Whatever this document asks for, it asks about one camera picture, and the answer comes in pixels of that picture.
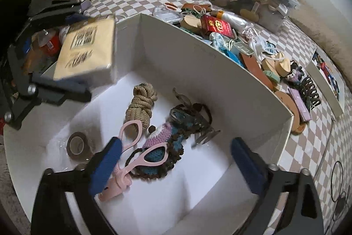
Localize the crocheted blue pink piece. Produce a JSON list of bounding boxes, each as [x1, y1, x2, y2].
[[125, 103, 213, 179]]

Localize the brown tape roll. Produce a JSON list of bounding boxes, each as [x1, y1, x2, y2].
[[67, 132, 92, 161]]

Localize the thin metal rod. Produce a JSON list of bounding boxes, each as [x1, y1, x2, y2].
[[313, 117, 334, 178]]

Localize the long beige pillow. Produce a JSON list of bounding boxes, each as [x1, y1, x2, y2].
[[291, 0, 352, 78]]

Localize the clear plastic bag orange cap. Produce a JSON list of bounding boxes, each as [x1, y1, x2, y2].
[[217, 11, 248, 29]]

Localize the purple flat pack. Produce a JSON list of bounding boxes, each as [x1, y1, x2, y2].
[[287, 88, 311, 121]]

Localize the crocheted purple piece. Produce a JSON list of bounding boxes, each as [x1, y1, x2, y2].
[[286, 66, 304, 84]]

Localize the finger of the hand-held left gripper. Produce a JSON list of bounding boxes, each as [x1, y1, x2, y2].
[[26, 0, 92, 26], [4, 74, 92, 131]]

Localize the orange handled scissors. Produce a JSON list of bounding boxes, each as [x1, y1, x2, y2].
[[164, 2, 182, 12]]

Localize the dark translucent hair clip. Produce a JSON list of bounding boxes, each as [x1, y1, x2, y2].
[[169, 88, 220, 146]]

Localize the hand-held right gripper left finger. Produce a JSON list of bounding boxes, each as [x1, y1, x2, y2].
[[30, 137, 123, 235]]

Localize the round wooden disc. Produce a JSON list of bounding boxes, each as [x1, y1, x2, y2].
[[275, 90, 306, 135]]

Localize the red gold box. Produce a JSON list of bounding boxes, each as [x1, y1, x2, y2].
[[200, 15, 234, 39]]

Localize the pink scissors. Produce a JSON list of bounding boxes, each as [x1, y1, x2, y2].
[[97, 119, 169, 202]]

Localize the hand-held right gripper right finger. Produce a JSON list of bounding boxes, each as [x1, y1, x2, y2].
[[230, 137, 325, 235]]

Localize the white shallow tray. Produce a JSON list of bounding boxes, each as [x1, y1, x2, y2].
[[306, 48, 345, 117]]

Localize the beige tissue pack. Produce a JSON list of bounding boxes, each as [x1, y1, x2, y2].
[[53, 16, 117, 84]]

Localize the clear plastic case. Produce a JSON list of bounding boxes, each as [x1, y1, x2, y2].
[[152, 7, 183, 23]]

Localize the white cardboard box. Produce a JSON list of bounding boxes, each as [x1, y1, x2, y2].
[[3, 13, 296, 235]]

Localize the beige rope bundle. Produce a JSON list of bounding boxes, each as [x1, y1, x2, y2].
[[126, 83, 158, 128]]

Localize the oval wooden box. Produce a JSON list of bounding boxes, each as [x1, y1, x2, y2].
[[261, 52, 291, 77], [180, 15, 202, 32]]

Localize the black hair claw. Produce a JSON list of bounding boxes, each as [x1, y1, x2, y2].
[[301, 77, 322, 109]]

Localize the teal plastic pack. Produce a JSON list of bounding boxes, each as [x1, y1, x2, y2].
[[209, 33, 234, 50]]

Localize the brown leather piece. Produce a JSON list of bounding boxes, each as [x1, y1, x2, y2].
[[181, 2, 213, 14]]

